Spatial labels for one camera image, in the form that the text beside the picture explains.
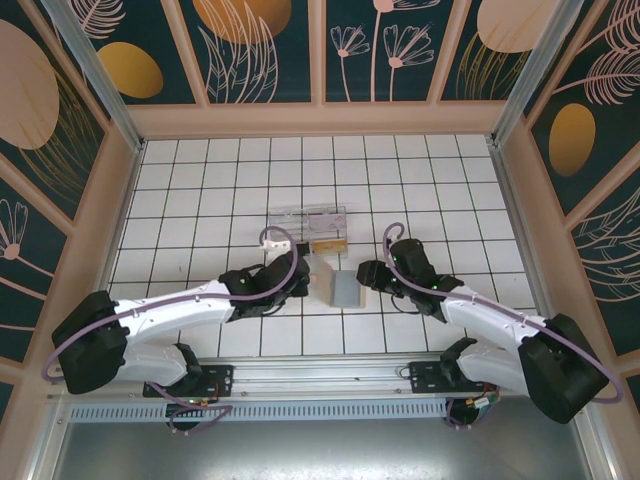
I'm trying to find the tan card holder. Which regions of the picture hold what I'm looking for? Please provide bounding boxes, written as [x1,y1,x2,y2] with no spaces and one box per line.
[308,253,370,310]

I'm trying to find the clear acrylic box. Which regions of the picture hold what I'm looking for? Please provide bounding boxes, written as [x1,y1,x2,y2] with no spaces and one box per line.
[268,204,350,259]

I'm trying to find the blue card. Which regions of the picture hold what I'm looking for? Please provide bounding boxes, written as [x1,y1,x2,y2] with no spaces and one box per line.
[331,271,365,307]

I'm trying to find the pink white card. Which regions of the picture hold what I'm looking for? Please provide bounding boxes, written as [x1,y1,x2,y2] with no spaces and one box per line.
[308,212,346,239]

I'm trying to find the yellow green connector plugs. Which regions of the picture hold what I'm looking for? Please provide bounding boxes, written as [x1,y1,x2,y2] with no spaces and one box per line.
[467,387,503,416]

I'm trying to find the grey sheet metal panel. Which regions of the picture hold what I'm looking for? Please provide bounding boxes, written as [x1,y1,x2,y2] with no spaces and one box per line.
[29,418,614,480]

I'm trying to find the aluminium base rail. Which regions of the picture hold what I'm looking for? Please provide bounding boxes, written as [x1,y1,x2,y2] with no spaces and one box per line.
[47,352,526,404]

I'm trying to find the aluminium side rail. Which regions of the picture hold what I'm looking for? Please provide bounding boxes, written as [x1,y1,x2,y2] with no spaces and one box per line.
[74,142,147,361]
[487,142,556,321]

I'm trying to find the slotted grey cable duct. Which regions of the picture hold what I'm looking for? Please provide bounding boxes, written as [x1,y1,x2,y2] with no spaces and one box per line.
[64,399,451,422]

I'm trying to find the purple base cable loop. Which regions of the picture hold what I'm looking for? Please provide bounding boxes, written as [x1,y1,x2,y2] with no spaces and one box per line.
[143,382,236,437]
[446,397,489,432]

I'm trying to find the aluminium corner post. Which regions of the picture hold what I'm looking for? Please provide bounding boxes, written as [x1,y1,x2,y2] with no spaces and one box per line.
[38,0,147,154]
[489,0,577,147]

